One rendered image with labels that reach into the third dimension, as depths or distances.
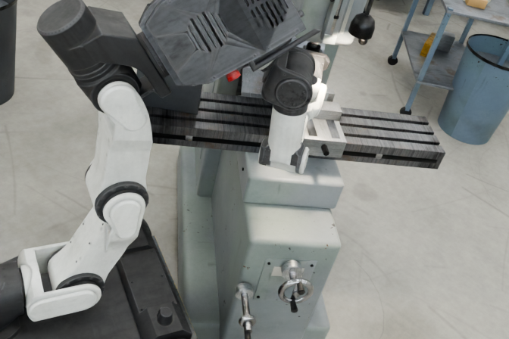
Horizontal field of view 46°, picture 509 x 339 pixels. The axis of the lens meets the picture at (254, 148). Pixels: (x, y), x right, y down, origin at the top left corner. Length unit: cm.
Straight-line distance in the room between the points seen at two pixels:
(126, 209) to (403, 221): 214
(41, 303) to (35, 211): 129
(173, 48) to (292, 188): 89
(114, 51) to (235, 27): 26
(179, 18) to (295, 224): 99
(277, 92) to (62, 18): 50
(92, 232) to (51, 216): 129
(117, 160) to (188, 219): 127
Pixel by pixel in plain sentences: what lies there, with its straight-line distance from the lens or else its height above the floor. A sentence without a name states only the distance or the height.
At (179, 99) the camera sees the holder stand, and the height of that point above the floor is 101.
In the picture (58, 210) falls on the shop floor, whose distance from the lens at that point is 303.
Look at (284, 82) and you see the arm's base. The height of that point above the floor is 144.
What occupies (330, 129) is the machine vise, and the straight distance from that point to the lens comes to 203.
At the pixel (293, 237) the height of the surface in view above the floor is 76.
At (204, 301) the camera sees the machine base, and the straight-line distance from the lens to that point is 246.
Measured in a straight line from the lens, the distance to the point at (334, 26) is 184.
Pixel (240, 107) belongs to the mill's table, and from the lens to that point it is 214.
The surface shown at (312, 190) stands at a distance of 205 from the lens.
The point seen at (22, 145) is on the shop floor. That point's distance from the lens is 341.
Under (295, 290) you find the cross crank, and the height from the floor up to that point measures 67.
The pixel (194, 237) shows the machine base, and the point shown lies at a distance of 268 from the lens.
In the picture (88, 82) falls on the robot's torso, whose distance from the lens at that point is 136.
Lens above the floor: 214
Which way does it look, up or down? 37 degrees down
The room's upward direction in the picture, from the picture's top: 14 degrees clockwise
